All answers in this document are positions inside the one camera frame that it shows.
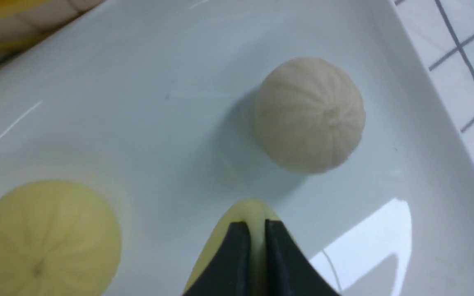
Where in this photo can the white grid tablecloth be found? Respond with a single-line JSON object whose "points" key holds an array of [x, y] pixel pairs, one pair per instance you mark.
{"points": [[443, 33]]}

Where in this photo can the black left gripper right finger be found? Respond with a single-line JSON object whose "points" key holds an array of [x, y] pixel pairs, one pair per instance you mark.
{"points": [[289, 273]]}

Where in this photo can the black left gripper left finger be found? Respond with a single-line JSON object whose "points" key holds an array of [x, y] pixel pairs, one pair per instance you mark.
{"points": [[222, 268]]}

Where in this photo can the white square plate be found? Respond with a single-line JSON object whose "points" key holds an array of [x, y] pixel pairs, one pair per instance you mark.
{"points": [[150, 103]]}

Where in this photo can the pale yellow steamed bun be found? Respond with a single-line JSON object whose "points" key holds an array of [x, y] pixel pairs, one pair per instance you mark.
{"points": [[57, 238]]}

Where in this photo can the yellow rimmed bamboo steamer basket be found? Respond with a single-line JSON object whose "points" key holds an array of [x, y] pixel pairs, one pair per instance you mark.
{"points": [[24, 23]]}

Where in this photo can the white steamed bun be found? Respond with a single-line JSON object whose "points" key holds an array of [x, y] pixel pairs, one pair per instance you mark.
{"points": [[308, 116]]}

